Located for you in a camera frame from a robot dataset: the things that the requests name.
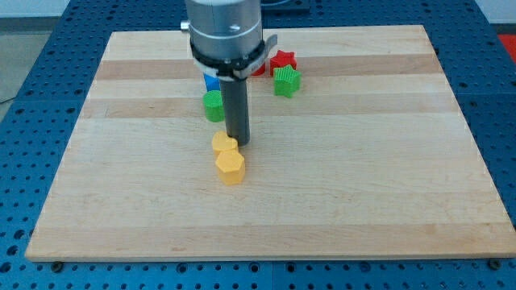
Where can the yellow heart block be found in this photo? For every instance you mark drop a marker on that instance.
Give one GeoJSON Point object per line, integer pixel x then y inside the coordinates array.
{"type": "Point", "coordinates": [221, 142]}

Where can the blue block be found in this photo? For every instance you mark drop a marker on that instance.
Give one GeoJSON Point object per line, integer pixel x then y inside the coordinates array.
{"type": "Point", "coordinates": [212, 83]}

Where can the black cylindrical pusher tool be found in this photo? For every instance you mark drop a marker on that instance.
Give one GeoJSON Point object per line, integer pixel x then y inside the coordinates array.
{"type": "Point", "coordinates": [235, 105]}

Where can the wooden board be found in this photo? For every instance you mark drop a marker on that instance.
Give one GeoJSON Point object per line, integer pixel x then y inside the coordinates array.
{"type": "Point", "coordinates": [370, 159]}

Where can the red round block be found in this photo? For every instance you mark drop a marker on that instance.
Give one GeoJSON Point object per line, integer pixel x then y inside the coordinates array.
{"type": "Point", "coordinates": [260, 71]}

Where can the yellow hexagon block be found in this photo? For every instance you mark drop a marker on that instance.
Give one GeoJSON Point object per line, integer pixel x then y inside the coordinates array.
{"type": "Point", "coordinates": [231, 167]}

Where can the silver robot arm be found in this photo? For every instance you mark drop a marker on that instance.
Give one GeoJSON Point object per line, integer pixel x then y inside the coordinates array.
{"type": "Point", "coordinates": [226, 39]}

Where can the green star block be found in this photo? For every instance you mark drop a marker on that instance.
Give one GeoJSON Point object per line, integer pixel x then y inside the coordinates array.
{"type": "Point", "coordinates": [287, 81]}

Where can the red star block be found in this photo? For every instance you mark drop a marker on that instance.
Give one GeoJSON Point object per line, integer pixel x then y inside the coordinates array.
{"type": "Point", "coordinates": [282, 59]}

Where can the green circle block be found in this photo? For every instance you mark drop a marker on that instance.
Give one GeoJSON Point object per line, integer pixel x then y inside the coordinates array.
{"type": "Point", "coordinates": [213, 105]}

